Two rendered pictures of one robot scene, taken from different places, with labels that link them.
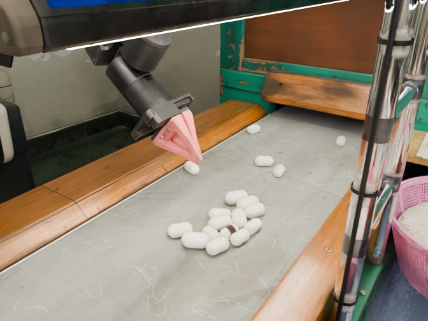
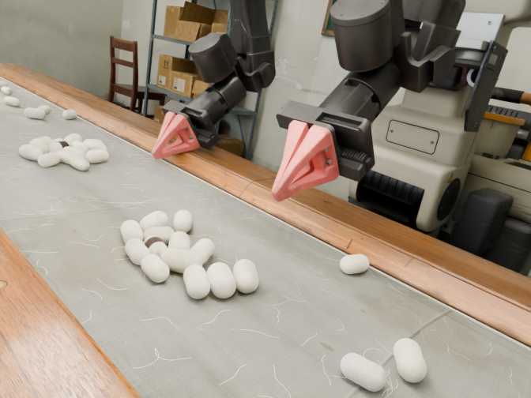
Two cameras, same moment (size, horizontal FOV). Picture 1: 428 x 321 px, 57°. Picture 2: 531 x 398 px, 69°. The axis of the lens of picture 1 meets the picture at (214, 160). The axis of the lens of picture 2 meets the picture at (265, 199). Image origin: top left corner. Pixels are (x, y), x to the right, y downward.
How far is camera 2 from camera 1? 0.67 m
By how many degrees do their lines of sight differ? 85
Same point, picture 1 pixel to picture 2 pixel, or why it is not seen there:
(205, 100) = not seen: outside the picture
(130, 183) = (299, 215)
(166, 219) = (221, 229)
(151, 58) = (338, 43)
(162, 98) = (326, 104)
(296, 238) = (99, 313)
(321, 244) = (17, 283)
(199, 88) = not seen: outside the picture
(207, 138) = (483, 300)
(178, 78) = not seen: outside the picture
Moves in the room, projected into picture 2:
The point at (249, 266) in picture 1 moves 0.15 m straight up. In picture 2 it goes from (79, 252) to (86, 81)
